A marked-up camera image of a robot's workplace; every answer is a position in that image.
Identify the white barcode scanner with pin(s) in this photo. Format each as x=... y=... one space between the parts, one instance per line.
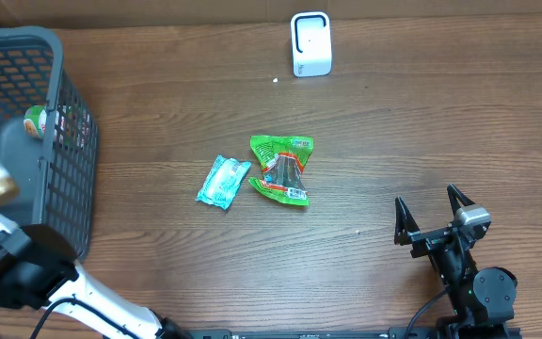
x=311 y=44

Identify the dark grey plastic basket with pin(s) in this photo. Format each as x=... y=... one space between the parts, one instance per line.
x=56 y=180

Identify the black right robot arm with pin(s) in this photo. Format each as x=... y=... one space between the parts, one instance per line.
x=482 y=299

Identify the green snack bag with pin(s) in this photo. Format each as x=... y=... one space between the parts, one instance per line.
x=282 y=161

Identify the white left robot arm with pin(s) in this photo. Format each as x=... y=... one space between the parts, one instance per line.
x=40 y=269

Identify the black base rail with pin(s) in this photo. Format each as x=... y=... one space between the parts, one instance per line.
x=390 y=333

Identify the teal wet wipes packet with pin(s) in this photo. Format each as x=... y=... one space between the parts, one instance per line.
x=223 y=182

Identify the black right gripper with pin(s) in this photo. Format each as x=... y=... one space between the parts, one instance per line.
x=406 y=232

